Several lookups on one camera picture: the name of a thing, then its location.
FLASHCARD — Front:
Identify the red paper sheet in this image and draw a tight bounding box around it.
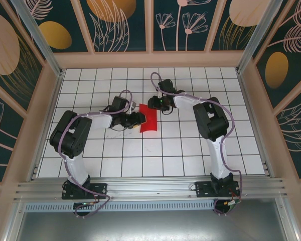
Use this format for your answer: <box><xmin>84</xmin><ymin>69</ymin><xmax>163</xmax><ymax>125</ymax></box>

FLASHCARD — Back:
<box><xmin>138</xmin><ymin>103</ymin><xmax>158</xmax><ymax>134</ymax></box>

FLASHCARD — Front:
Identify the grey metal sheet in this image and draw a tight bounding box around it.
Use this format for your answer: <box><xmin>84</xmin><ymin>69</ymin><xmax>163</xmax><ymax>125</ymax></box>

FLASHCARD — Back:
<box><xmin>15</xmin><ymin>210</ymin><xmax>290</xmax><ymax>241</ymax></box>

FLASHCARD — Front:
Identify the small dark circuit board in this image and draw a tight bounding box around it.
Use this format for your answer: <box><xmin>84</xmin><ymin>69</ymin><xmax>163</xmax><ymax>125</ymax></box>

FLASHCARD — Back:
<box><xmin>75</xmin><ymin>200</ymin><xmax>96</xmax><ymax>209</ymax></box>

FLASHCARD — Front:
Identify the green circuit board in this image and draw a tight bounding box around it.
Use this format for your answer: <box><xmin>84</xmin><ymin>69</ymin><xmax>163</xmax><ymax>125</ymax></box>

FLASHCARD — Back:
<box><xmin>224</xmin><ymin>199</ymin><xmax>242</xmax><ymax>209</ymax></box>

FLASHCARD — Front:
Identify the aluminium side rail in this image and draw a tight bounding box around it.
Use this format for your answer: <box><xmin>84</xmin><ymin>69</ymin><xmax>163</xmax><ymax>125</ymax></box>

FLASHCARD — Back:
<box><xmin>235</xmin><ymin>70</ymin><xmax>273</xmax><ymax>179</ymax></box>
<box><xmin>27</xmin><ymin>69</ymin><xmax>66</xmax><ymax>183</ymax></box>

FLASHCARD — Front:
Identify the aluminium mounting rail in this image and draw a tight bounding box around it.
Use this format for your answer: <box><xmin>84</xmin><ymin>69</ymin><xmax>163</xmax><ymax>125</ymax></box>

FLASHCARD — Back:
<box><xmin>14</xmin><ymin>176</ymin><xmax>289</xmax><ymax>204</ymax></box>

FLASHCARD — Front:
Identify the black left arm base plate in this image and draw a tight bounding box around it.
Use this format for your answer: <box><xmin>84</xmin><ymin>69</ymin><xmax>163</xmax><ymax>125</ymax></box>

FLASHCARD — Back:
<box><xmin>62</xmin><ymin>182</ymin><xmax>108</xmax><ymax>201</ymax></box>

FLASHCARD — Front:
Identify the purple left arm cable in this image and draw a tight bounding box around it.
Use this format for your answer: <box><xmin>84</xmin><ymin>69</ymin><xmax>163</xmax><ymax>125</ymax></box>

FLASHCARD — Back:
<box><xmin>56</xmin><ymin>89</ymin><xmax>135</xmax><ymax>219</ymax></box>

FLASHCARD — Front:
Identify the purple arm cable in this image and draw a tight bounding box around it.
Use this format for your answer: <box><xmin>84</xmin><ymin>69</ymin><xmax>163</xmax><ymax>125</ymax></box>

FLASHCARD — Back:
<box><xmin>150</xmin><ymin>72</ymin><xmax>243</xmax><ymax>217</ymax></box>
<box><xmin>56</xmin><ymin>89</ymin><xmax>135</xmax><ymax>219</ymax></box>

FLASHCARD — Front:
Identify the grey slotted cable duct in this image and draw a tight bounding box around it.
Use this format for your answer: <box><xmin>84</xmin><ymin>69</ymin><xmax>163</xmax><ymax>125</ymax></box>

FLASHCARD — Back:
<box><xmin>24</xmin><ymin>202</ymin><xmax>216</xmax><ymax>213</ymax></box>

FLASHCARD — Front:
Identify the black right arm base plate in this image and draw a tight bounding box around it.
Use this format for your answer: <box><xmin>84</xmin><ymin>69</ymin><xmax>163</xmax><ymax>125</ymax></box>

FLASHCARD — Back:
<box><xmin>195</xmin><ymin>180</ymin><xmax>241</xmax><ymax>199</ymax></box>

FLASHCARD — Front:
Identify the aluminium corner post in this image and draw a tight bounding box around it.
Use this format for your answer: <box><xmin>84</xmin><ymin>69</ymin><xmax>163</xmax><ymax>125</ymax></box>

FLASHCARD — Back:
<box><xmin>235</xmin><ymin>0</ymin><xmax>293</xmax><ymax>74</ymax></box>
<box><xmin>9</xmin><ymin>0</ymin><xmax>66</xmax><ymax>78</ymax></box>

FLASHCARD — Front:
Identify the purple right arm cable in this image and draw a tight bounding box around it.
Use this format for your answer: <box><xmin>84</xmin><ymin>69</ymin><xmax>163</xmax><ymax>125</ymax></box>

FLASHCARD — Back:
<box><xmin>150</xmin><ymin>72</ymin><xmax>243</xmax><ymax>217</ymax></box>

